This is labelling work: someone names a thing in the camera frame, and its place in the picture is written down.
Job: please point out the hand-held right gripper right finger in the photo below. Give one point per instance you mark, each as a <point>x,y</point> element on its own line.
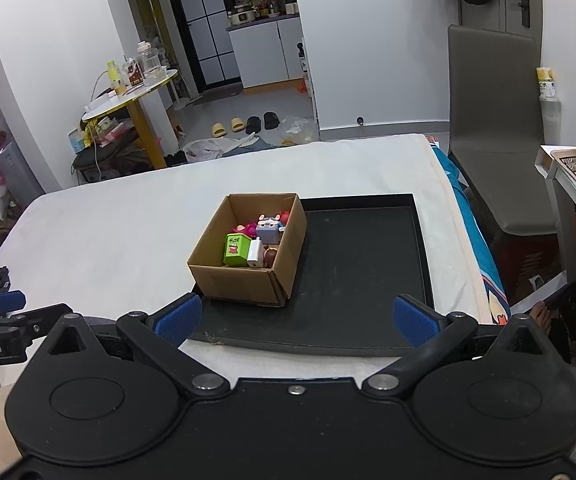
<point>415,322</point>

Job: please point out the clear water jug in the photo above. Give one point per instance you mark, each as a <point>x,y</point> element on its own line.
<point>149,62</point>

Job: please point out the yellow bottle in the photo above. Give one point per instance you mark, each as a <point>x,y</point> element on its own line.
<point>115,77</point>

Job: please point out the white rice cooker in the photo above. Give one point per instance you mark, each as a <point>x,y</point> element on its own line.
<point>243,17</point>

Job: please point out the white plastic bag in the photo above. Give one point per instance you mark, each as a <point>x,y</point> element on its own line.
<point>202,150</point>

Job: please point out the black shallow tray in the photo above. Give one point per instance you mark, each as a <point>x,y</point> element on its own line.
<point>358,270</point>

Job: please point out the person's bare foot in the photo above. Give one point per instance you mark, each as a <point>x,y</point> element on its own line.
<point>544,317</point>

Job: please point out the yellow white carton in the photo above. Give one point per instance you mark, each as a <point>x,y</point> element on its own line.
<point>547,82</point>

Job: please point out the cluttered side table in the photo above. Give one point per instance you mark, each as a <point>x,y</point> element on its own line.
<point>102,157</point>

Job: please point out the round table with yellow leg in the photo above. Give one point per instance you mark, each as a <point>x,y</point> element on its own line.
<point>142,120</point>

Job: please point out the yellow slipper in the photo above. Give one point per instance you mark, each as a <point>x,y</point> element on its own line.
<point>238,124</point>
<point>218,129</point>

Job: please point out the brown cardboard box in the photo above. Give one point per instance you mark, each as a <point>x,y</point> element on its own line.
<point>248,285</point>

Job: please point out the clear plastic bag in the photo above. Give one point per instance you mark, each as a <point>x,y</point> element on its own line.
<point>295,130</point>

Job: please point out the small brown doll figure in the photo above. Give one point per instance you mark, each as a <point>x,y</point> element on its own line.
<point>270,256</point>

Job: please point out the black slipper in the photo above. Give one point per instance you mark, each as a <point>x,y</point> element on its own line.
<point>253,124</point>
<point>271,120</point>

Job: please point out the blue tissue pack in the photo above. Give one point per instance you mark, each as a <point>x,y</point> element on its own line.
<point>75,141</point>

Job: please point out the grey chair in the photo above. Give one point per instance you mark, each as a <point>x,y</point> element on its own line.
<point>493,135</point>

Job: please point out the green hexagonal block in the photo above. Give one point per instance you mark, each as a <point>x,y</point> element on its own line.
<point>237,250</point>

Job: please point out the purple cube animal toy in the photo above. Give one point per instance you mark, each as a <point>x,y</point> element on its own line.
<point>269,230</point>

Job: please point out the small colourful toy figure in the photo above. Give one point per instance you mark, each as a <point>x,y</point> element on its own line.
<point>284,217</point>

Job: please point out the red printed box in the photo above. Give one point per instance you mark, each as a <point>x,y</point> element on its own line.
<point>136,74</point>

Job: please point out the white kitchen cabinet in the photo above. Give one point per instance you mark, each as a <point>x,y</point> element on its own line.
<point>263,55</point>

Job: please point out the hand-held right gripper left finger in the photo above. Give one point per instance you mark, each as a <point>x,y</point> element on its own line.
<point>177,320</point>

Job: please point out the cartoon printed bedsheet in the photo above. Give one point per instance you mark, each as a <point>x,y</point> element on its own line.
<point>473,240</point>

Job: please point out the magenta toy figure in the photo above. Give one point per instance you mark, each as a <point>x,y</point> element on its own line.
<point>245,230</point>

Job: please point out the white plug charger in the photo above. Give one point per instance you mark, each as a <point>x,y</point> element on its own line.
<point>255,252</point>

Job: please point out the black framed glass door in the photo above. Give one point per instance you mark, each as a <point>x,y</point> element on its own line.
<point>207,25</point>

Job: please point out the black spray bottle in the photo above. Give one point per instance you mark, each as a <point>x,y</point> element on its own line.
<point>301,60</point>

